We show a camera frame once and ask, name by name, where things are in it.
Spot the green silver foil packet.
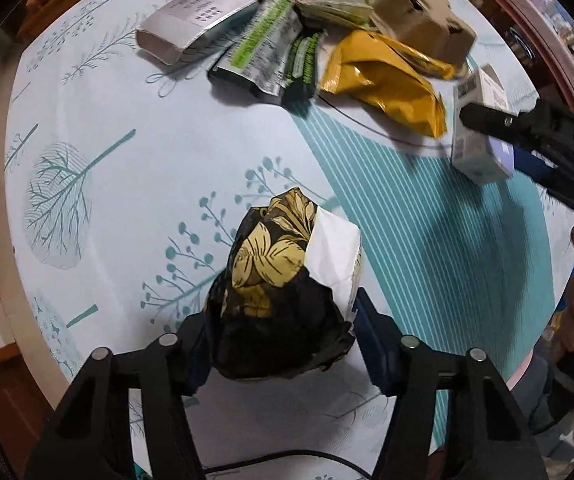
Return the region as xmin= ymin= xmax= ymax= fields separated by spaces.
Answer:
xmin=208 ymin=0 xmax=304 ymax=103

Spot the yellow pouch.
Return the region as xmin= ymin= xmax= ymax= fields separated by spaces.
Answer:
xmin=319 ymin=30 xmax=455 ymax=138

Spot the small white box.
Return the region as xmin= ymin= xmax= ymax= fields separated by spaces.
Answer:
xmin=451 ymin=62 xmax=515 ymax=186

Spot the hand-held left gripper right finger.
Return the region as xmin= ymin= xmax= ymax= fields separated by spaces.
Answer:
xmin=354 ymin=287 xmax=548 ymax=480

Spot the table with tree tablecloth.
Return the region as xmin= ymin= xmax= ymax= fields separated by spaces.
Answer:
xmin=4 ymin=0 xmax=574 ymax=480

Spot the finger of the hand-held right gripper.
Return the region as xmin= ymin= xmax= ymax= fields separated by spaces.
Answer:
xmin=458 ymin=99 xmax=551 ymax=144
xmin=513 ymin=144 xmax=574 ymax=214

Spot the dining table with pink cloth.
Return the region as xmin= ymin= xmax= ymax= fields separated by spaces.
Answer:
xmin=459 ymin=0 xmax=574 ymax=128

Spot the brown pulp egg carton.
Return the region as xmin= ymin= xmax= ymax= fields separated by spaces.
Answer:
xmin=369 ymin=0 xmax=478 ymax=66

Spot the dark green wrapper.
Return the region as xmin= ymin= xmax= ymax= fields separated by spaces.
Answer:
xmin=283 ymin=30 xmax=326 ymax=104

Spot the black gold floral paper bag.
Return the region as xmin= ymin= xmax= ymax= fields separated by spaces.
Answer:
xmin=204 ymin=186 xmax=362 ymax=383

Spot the light green packet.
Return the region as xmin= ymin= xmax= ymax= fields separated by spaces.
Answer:
xmin=294 ymin=0 xmax=375 ymax=28

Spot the silver cardboard box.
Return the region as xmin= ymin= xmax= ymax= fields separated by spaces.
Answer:
xmin=136 ymin=0 xmax=298 ymax=66

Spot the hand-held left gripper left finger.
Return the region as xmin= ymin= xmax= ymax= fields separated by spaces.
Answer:
xmin=24 ymin=310 xmax=212 ymax=480

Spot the black cable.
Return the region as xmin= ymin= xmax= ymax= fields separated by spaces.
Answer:
xmin=202 ymin=451 xmax=374 ymax=480

